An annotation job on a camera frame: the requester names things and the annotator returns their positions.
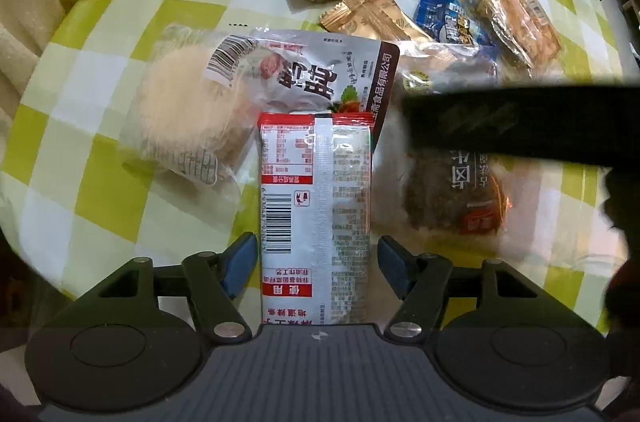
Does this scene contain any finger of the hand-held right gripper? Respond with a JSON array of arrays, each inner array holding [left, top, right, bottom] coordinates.
[[402, 85, 640, 165]]

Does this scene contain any grey packet with brown stripe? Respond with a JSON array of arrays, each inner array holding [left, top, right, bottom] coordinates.
[[202, 28, 401, 153]]

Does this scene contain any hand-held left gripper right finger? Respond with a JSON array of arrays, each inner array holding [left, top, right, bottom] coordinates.
[[377, 235, 566, 345]]

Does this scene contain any blue snack packet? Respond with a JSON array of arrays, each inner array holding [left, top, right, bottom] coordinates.
[[414, 0, 501, 48]]

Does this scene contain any dark cake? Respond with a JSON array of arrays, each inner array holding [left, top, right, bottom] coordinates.
[[375, 42, 526, 248]]

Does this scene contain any cream fleece blanket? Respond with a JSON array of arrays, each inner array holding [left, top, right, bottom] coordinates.
[[0, 0, 86, 113]]

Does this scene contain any gold snack packet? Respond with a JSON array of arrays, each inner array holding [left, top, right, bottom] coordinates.
[[320, 0, 438, 46]]

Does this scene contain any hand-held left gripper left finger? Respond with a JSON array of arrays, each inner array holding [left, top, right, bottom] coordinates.
[[75, 232, 258, 345]]

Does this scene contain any red and white snack packet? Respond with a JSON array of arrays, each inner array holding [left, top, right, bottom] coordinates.
[[256, 112, 376, 328]]

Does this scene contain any clear packet of orange cookies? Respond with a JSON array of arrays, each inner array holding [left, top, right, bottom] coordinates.
[[442, 0, 563, 78]]

